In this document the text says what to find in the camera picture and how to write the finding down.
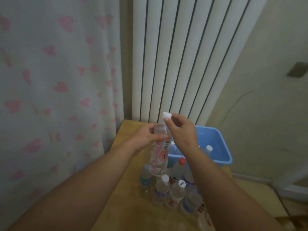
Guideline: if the person's right hand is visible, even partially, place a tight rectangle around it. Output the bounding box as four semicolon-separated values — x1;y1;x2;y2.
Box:
163;114;201;162

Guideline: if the person's left hand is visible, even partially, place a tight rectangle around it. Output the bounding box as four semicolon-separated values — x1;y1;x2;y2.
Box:
129;122;168;156

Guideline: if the tall bottle with white cap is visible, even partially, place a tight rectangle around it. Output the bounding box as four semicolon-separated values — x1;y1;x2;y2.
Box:
203;145;214;158

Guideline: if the blue plastic bin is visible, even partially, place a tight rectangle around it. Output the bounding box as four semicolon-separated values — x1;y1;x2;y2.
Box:
167;125;233;167

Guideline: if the group of plastic water bottles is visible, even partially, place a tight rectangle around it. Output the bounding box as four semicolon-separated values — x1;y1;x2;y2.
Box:
140;157;215;231

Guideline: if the person's right forearm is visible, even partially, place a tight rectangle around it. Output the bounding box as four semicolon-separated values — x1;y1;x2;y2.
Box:
185;151;287;231

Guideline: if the person's left forearm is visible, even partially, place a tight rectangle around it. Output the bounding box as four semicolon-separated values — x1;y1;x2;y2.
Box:
7;141;142;231

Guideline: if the wooden table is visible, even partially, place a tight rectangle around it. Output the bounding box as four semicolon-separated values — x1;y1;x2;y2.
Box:
90;119;233;231

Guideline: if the white baseboard strip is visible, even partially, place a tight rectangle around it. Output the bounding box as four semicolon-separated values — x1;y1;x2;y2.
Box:
232;173;275;185

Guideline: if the white ribbed radiator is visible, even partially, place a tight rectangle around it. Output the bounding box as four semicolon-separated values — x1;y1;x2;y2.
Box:
132;0;269;127

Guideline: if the pink heart print curtain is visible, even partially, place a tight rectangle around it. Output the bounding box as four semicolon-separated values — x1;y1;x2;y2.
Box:
0;0;124;231

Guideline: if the white door frame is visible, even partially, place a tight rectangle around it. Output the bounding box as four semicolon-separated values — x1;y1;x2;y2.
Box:
273;163;308;202

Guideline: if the grey wall plate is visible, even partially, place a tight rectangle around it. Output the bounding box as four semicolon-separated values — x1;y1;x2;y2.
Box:
287;62;308;78

